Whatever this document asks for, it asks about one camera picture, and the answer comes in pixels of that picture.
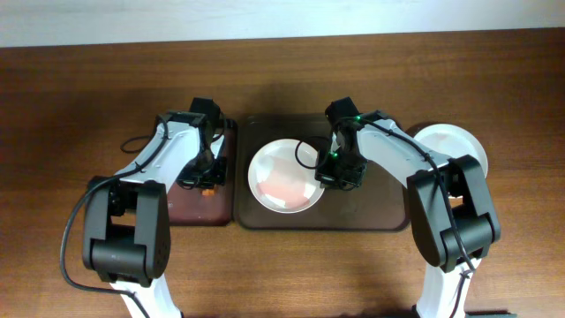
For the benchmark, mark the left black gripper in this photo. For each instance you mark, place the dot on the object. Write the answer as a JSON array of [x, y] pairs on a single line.
[[219, 178]]

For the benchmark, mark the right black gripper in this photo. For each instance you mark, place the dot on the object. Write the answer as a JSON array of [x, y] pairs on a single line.
[[327, 177]]

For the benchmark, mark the green and orange sponge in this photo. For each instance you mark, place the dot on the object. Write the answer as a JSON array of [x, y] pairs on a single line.
[[208, 192]]

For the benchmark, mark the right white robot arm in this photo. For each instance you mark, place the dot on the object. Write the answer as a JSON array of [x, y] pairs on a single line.
[[453, 220]]

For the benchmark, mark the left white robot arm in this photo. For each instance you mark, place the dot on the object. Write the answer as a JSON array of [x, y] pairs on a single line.
[[127, 225]]

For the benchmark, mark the large brown serving tray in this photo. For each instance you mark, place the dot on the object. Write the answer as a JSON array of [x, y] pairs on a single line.
[[377, 205]]

